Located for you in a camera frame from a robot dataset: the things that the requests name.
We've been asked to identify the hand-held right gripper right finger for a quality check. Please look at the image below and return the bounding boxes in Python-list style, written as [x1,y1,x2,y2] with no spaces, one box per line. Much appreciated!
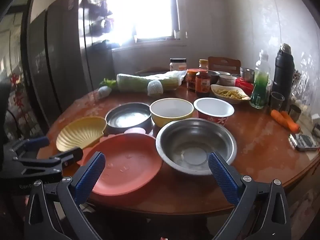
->
[207,151,292,240]

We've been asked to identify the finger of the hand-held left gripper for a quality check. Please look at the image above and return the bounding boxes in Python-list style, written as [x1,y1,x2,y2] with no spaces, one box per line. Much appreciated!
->
[5,136,50,158]
[12,147,84,176]

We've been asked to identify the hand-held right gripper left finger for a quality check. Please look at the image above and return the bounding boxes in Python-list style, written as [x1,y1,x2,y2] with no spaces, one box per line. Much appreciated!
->
[24,151,107,240]

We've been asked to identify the yellow shell-shaped dish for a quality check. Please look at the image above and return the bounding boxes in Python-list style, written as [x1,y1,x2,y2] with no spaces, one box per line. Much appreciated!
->
[55,116,107,153]

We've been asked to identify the red plastic plate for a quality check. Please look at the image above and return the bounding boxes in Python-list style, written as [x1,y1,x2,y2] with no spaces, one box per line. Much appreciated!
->
[79,133,164,197]

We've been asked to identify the large steel bowl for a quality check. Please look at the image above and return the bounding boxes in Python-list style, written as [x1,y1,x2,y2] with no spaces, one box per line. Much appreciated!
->
[155,118,237,176]

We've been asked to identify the red paper noodle bowl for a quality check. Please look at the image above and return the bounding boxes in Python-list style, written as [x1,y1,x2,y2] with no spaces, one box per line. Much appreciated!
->
[193,97,235,128]

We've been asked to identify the yellow bowl with white inside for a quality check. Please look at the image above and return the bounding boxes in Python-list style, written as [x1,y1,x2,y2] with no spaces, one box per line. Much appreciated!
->
[149,98,195,128]

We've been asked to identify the glass door with red decals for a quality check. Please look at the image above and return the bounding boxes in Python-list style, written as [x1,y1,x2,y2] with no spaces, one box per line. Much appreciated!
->
[0,12,33,140]

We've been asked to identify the small pink plastic dish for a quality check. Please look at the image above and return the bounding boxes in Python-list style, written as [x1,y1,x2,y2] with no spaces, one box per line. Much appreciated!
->
[124,127,146,135]

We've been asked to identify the fruit in white foam net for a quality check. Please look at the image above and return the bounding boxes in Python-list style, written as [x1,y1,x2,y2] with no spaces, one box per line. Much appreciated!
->
[147,80,163,97]
[97,86,112,98]

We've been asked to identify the green lettuce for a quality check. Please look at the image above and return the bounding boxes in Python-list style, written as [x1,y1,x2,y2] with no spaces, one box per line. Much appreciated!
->
[99,78,118,89]

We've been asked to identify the carrot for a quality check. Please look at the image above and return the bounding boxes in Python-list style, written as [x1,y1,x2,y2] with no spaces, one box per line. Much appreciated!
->
[281,111,297,124]
[271,109,300,133]

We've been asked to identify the white dish of food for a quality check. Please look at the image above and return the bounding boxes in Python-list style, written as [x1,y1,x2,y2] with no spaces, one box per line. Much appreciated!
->
[210,84,251,104]

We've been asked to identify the silver rectangular device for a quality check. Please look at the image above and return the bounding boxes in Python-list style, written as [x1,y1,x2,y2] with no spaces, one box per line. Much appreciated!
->
[289,133,320,152]

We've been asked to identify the dark refrigerator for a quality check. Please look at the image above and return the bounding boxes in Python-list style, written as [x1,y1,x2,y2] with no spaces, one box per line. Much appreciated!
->
[26,0,114,130]

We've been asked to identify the clear plastic cup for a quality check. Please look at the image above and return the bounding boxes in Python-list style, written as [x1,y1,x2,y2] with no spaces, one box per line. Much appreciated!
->
[270,92,285,112]

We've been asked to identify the wrapped napa cabbage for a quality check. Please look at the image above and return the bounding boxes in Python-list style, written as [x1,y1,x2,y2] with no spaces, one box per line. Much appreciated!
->
[117,71,187,92]

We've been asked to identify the red tissue box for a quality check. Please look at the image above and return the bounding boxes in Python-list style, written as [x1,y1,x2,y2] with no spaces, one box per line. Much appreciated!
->
[235,77,255,95]

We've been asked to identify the brown sauce bottle orange cap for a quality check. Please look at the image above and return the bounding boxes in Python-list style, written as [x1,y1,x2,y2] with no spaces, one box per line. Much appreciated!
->
[195,59,211,97]

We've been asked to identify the small steel cup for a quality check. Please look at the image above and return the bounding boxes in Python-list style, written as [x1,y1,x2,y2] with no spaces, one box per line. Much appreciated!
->
[289,104,302,122]

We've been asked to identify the green liquid plastic bottle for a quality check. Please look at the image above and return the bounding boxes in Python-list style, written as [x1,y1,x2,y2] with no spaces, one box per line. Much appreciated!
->
[249,50,271,109]

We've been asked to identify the white ceramic bowl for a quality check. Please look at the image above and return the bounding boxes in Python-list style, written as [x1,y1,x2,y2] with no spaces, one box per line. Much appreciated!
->
[219,75,237,87]

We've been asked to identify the sauce jar with red lid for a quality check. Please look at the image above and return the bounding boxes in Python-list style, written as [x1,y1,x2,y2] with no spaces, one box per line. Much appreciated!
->
[186,69,202,92]

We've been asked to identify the small steel bowl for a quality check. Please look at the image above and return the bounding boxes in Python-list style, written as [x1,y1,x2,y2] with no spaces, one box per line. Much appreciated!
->
[239,67,255,83]

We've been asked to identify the black thermos flask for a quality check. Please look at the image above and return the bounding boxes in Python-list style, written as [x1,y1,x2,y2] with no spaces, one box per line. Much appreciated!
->
[271,43,295,105]

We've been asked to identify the glass jar with black lid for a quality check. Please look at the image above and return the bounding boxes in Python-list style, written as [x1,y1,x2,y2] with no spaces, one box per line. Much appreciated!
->
[169,58,187,72]

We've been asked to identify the clear plastic bag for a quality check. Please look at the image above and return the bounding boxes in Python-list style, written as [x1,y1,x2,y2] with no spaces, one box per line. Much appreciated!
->
[291,52,316,115]

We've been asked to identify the dark hanging items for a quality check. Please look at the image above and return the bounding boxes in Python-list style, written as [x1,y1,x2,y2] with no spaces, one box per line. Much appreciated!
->
[81,0,115,46]

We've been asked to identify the window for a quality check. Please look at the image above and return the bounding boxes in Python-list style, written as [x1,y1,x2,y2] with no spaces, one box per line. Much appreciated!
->
[110,0,180,43]

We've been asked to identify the black cable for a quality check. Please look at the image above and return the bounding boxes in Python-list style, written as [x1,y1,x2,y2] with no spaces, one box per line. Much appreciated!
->
[6,109,23,137]

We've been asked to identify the wooden chair with handle cutout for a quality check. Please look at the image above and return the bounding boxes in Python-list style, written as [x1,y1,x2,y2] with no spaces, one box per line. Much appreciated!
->
[208,56,241,75]

